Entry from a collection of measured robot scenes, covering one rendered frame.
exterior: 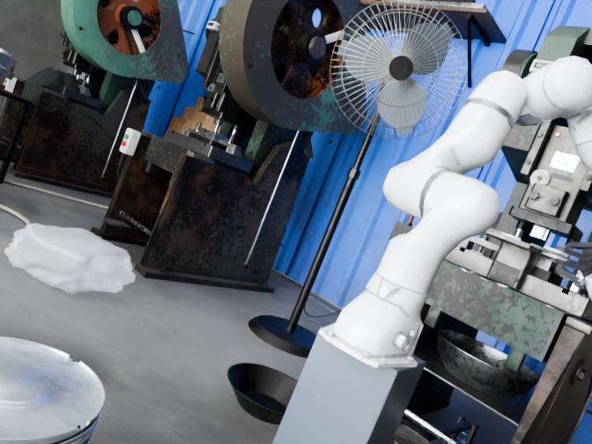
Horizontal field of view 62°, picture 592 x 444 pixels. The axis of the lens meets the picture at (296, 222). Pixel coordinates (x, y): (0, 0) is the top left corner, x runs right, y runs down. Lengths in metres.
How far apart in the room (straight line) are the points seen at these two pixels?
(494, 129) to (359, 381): 0.56
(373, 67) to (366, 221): 1.36
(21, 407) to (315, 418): 0.53
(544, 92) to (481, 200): 0.27
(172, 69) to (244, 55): 1.92
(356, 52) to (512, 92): 1.23
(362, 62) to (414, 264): 1.37
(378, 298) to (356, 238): 2.38
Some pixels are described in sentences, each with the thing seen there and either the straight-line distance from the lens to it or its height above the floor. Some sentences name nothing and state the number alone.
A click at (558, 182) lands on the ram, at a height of 1.00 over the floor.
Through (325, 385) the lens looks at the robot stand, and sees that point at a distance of 1.03.
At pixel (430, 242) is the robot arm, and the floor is 0.69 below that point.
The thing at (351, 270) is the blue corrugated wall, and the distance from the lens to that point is 3.32.
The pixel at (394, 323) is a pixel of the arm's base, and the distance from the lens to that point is 0.96.
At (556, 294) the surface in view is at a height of 0.68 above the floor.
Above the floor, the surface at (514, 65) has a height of 1.33.
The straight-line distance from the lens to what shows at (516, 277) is 1.59.
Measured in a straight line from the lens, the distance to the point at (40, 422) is 0.85.
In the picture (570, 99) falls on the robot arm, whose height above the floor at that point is 1.04.
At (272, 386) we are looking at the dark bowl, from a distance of 1.77.
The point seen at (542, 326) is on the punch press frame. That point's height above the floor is 0.59.
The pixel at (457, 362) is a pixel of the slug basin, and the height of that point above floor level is 0.37.
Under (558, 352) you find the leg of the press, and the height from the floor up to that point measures 0.55.
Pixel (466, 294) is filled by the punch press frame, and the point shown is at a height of 0.58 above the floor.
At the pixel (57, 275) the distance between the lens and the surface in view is 1.96.
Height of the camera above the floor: 0.71
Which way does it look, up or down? 5 degrees down
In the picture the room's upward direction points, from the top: 22 degrees clockwise
